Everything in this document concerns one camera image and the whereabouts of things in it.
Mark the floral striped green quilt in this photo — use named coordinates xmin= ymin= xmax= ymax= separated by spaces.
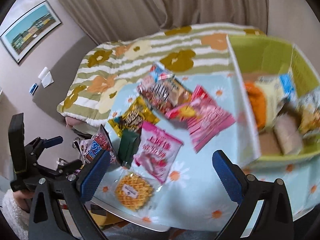
xmin=56 ymin=23 xmax=263 ymax=127

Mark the brown red striped snack bag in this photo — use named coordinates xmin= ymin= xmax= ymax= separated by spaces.
xmin=137 ymin=77 xmax=192 ymax=114

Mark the pink white candy bag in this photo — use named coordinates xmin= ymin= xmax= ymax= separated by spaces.
xmin=133 ymin=121 xmax=184 ymax=184

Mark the blue wall tag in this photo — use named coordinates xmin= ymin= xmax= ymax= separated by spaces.
xmin=29 ymin=83 xmax=39 ymax=96

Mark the white fleece left sleeve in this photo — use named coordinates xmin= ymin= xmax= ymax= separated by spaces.
xmin=2 ymin=189 xmax=29 ymax=239

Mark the dark green packet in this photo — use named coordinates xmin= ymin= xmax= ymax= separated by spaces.
xmin=117 ymin=129 xmax=140 ymax=169

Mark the white wall switch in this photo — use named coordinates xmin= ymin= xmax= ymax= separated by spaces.
xmin=38 ymin=67 xmax=54 ymax=88

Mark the beige curtain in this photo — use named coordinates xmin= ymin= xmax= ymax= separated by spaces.
xmin=58 ymin=0 xmax=268 ymax=44

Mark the framed house picture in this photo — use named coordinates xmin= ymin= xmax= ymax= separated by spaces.
xmin=1 ymin=1 xmax=62 ymax=64

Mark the round waffle in wrapper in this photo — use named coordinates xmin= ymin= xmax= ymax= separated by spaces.
xmin=114 ymin=173 xmax=153 ymax=211

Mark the green cardboard box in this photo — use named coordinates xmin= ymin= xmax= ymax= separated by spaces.
xmin=227 ymin=35 xmax=319 ymax=167

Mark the pink strawberry snack bag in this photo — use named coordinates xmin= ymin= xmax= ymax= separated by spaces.
xmin=165 ymin=85 xmax=235 ymax=152

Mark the gold yellow snack packet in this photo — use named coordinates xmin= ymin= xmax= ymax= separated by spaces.
xmin=108 ymin=96 xmax=160 ymax=137

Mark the orange yellow chip bag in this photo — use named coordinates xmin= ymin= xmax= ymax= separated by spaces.
xmin=245 ymin=82 xmax=266 ymax=131

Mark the red blue snack packet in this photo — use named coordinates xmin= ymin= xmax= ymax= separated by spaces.
xmin=73 ymin=125 xmax=117 ymax=164

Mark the white grey snack bag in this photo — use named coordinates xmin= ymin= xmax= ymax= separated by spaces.
xmin=273 ymin=114 xmax=303 ymax=155

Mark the person's left hand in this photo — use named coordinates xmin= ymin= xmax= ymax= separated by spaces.
xmin=12 ymin=190 xmax=34 ymax=213

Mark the rice cracker nut packet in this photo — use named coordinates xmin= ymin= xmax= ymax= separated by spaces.
xmin=298 ymin=87 xmax=319 ymax=138

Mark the shrimp flakes snack bag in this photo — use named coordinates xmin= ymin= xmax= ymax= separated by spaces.
xmin=139 ymin=62 xmax=174 ymax=89

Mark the white blue snack bag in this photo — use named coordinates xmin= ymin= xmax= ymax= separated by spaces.
xmin=254 ymin=73 xmax=298 ymax=124

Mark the light blue daisy tablecloth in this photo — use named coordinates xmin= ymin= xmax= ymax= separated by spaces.
xmin=92 ymin=72 xmax=319 ymax=231

